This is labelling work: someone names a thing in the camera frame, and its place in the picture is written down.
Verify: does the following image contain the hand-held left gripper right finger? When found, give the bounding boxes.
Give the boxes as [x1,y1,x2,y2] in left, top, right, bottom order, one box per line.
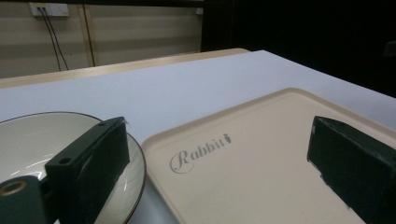
[306,116,396,224]

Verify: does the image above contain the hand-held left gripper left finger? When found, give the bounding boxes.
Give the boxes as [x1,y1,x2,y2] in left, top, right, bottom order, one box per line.
[44,116,131,224]

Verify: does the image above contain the white plate with dark rim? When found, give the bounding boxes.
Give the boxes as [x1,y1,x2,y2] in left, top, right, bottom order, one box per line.
[0,111,148,224]

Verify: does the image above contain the beige plastic tray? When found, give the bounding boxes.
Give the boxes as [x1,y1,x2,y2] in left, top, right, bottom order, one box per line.
[140,87,396,224]

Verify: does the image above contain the black curtain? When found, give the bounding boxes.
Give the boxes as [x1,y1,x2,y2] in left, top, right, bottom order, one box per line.
[200,0,396,98]

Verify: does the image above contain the black cable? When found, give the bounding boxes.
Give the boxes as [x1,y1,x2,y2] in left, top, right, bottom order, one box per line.
[41,7,70,71]
[36,7,63,72]

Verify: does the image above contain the white wall socket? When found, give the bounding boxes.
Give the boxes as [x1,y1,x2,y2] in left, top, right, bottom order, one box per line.
[29,2,70,18]

